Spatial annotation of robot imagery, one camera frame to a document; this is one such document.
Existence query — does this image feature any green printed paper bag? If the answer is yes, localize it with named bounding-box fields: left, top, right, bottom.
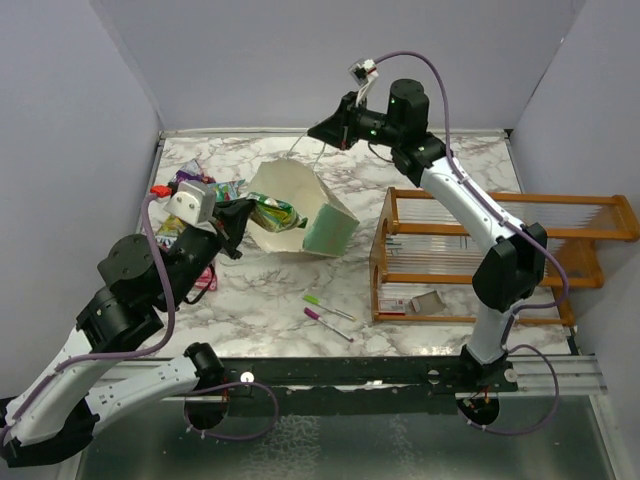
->
left=245, top=133, right=360, bottom=258

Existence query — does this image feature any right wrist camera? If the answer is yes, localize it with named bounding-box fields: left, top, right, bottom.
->
left=349, top=59, right=379, bottom=106

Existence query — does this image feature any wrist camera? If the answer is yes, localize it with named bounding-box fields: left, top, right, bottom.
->
left=349, top=59, right=379, bottom=106
left=150, top=180, right=217, bottom=228

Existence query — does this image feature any pink red snack packet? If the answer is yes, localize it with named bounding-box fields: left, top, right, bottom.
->
left=194, top=264, right=218, bottom=292

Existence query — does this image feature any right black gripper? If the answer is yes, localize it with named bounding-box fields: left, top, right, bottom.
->
left=308, top=92, right=403, bottom=152

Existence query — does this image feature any purple capped pen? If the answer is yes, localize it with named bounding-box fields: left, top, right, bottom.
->
left=304, top=307, right=354, bottom=343

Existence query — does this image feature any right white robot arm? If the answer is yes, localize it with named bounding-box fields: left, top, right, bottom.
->
left=308, top=79, right=547, bottom=391

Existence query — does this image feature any purple snack packet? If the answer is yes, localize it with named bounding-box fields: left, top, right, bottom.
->
left=171, top=159, right=216, bottom=184

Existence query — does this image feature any green capped pen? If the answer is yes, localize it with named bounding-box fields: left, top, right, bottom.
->
left=303, top=295, right=356, bottom=322

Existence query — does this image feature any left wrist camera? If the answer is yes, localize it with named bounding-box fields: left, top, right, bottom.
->
left=150, top=180, right=217, bottom=228

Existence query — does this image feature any red white card box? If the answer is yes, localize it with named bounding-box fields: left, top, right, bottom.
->
left=378, top=299, right=406, bottom=315

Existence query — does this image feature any small open cardboard box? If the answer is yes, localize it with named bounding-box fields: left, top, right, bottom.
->
left=411, top=290, right=446, bottom=315

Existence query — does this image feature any small green yellow candy packet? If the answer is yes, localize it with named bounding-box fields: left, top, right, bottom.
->
left=247, top=192, right=308, bottom=233

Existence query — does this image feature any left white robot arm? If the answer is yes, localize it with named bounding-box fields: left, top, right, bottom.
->
left=1, top=198, right=255, bottom=468

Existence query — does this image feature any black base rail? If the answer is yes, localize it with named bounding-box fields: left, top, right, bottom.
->
left=185, top=356, right=517, bottom=430

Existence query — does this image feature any wooden rack with clear rods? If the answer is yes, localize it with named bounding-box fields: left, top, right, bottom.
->
left=369, top=188, right=639, bottom=323

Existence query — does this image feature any mint green Fox's candy packet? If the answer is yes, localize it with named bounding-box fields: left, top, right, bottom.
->
left=209, top=179, right=245, bottom=203

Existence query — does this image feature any yellow green snack packet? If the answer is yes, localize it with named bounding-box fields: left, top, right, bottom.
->
left=155, top=215, right=186, bottom=251

